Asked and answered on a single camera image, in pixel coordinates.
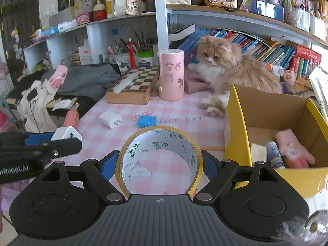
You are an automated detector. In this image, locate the cream tote bag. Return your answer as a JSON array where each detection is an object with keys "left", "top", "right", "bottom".
[{"left": 19, "top": 81, "right": 59, "bottom": 134}]

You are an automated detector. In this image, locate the pink cylinder with stickers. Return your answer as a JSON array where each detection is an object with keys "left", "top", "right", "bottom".
[{"left": 157, "top": 49, "right": 185, "bottom": 101}]

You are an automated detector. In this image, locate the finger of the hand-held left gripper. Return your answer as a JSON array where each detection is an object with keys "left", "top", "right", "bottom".
[
  {"left": 0, "top": 131, "right": 55, "bottom": 147},
  {"left": 0, "top": 138, "right": 83, "bottom": 165}
]

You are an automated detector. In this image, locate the white cube charger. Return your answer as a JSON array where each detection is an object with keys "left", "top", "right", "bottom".
[{"left": 50, "top": 126, "right": 83, "bottom": 142}]

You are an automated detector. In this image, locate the white crumpled tissue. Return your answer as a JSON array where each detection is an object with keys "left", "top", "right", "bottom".
[{"left": 52, "top": 99, "right": 72, "bottom": 111}]

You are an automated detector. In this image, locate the orange fluffy cat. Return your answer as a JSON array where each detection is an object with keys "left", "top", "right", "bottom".
[{"left": 188, "top": 35, "right": 284, "bottom": 118}]

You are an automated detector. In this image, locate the yellow tape roll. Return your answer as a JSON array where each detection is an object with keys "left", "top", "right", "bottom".
[{"left": 114, "top": 126, "right": 204, "bottom": 198}]

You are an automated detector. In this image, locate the white storage bin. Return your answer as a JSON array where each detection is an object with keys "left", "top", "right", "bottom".
[
  {"left": 309, "top": 15, "right": 328, "bottom": 41},
  {"left": 284, "top": 7, "right": 310, "bottom": 32}
]

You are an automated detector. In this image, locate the white oblong case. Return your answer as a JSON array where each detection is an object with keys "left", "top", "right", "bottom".
[{"left": 113, "top": 72, "right": 140, "bottom": 94}]

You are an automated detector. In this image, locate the white pen holder with pens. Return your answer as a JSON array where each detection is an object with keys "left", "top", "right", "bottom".
[{"left": 108, "top": 29, "right": 157, "bottom": 68}]

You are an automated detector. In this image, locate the pink checked desktop cloth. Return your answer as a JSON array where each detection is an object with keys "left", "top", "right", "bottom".
[{"left": 55, "top": 90, "right": 231, "bottom": 195}]

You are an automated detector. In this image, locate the small blue eraser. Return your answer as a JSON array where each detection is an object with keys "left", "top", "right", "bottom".
[{"left": 137, "top": 115, "right": 157, "bottom": 128}]

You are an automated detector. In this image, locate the dark wooden door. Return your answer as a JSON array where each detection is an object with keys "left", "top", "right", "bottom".
[{"left": 0, "top": 0, "right": 40, "bottom": 82}]

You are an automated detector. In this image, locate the pink glove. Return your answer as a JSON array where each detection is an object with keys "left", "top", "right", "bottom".
[
  {"left": 275, "top": 129, "right": 316, "bottom": 169},
  {"left": 49, "top": 65, "right": 68, "bottom": 90}
]

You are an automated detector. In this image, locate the wooden chess box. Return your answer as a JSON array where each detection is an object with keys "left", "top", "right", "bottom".
[{"left": 106, "top": 66, "right": 159, "bottom": 105}]

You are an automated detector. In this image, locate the grey cloth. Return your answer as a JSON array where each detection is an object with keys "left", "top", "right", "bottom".
[{"left": 41, "top": 64, "right": 121, "bottom": 101}]

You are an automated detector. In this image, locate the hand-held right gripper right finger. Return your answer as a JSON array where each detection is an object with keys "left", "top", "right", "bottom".
[{"left": 193, "top": 150, "right": 282, "bottom": 202}]

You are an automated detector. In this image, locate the white box red label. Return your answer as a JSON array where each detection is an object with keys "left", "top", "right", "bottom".
[{"left": 77, "top": 39, "right": 93, "bottom": 66}]

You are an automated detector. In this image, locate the red round doll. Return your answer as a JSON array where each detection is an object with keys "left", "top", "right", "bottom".
[{"left": 93, "top": 0, "right": 107, "bottom": 21}]

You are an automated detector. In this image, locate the green lid jar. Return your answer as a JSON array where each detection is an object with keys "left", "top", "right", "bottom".
[{"left": 138, "top": 51, "right": 155, "bottom": 67}]

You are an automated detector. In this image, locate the orange bottle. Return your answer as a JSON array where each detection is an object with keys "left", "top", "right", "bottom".
[{"left": 63, "top": 102, "right": 80, "bottom": 129}]

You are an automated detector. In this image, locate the pink plush toy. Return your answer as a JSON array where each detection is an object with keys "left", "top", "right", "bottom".
[{"left": 282, "top": 68, "right": 296, "bottom": 83}]

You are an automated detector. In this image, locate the yellow and white cup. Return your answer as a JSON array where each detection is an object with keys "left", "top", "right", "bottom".
[{"left": 105, "top": 0, "right": 116, "bottom": 18}]

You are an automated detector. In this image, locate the red tassel figure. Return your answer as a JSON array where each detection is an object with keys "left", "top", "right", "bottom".
[{"left": 127, "top": 37, "right": 137, "bottom": 68}]

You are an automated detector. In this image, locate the yellow cardboard box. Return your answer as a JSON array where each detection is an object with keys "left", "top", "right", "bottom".
[{"left": 225, "top": 84, "right": 328, "bottom": 198}]

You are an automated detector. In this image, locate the white bookshelf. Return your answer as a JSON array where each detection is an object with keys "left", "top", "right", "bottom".
[{"left": 23, "top": 0, "right": 328, "bottom": 75}]

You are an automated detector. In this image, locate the blue and white tube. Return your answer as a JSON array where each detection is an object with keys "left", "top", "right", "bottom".
[{"left": 265, "top": 141, "right": 286, "bottom": 170}]

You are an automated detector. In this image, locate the white charger plug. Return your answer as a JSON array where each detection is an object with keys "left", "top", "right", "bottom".
[{"left": 99, "top": 111, "right": 122, "bottom": 129}]

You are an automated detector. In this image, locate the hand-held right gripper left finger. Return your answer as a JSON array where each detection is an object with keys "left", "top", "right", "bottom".
[{"left": 38, "top": 150, "right": 131, "bottom": 203}]

